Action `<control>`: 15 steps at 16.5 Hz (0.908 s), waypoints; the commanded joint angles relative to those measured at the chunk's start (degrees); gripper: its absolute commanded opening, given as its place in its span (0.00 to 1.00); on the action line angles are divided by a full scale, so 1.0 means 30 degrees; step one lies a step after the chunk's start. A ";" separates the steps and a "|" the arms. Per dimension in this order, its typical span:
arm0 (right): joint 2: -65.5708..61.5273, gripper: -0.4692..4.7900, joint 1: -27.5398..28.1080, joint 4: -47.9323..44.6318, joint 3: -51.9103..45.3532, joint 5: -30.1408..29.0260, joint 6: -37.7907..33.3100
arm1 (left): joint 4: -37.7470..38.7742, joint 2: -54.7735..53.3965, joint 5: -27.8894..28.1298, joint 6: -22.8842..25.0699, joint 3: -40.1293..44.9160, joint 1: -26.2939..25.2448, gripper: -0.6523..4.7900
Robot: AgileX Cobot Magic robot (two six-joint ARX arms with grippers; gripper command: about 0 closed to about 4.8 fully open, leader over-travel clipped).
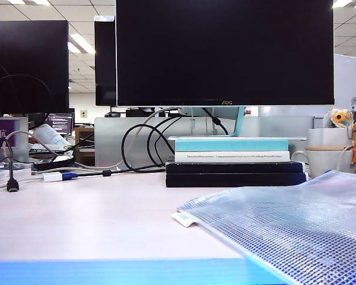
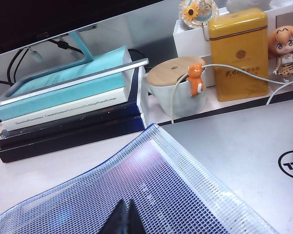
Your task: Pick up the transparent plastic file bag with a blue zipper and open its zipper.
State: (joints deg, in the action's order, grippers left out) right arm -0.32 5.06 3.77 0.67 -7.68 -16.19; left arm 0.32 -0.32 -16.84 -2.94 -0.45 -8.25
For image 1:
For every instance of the transparent file bag blue zipper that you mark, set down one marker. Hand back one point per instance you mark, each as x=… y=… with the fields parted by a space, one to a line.
x=284 y=231

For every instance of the teal book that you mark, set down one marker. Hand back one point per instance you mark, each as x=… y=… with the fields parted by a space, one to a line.
x=231 y=145

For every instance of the white book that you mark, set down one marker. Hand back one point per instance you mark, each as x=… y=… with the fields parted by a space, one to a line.
x=231 y=159

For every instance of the thin black book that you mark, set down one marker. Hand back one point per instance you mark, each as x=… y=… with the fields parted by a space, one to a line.
x=231 y=167

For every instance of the wooden shelf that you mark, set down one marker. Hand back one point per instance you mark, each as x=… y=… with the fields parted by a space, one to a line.
x=84 y=134

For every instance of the AOC monitor with teal stand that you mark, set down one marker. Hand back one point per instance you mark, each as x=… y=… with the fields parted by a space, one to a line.
x=225 y=50

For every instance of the black monitor with white label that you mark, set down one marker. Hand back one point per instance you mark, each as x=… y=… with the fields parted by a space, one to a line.
x=105 y=59

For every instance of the small screen with code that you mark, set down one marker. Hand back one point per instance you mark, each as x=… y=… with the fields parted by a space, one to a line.
x=61 y=122

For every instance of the black round dish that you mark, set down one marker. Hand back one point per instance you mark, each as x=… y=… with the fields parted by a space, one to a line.
x=57 y=164

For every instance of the white tube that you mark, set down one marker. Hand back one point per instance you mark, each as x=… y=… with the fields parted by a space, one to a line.
x=50 y=135

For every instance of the white adapter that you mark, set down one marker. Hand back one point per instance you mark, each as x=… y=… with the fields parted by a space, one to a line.
x=52 y=177

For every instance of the green printed booklet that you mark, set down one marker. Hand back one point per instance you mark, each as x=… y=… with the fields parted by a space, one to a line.
x=40 y=150

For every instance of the white mug with wooden lid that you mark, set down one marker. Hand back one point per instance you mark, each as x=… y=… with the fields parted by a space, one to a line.
x=323 y=163

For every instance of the white square container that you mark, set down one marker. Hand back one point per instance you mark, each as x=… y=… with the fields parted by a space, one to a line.
x=326 y=137

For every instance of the blue board strip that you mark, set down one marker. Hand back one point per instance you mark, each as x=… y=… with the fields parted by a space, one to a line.
x=106 y=273

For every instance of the sunflower plush toy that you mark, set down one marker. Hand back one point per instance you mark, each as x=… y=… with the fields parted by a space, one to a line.
x=340 y=117

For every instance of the purple name sign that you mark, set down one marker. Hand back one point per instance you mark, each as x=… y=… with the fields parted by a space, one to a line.
x=3 y=132

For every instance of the white box with printed text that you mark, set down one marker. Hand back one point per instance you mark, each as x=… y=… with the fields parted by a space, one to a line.
x=0 y=179

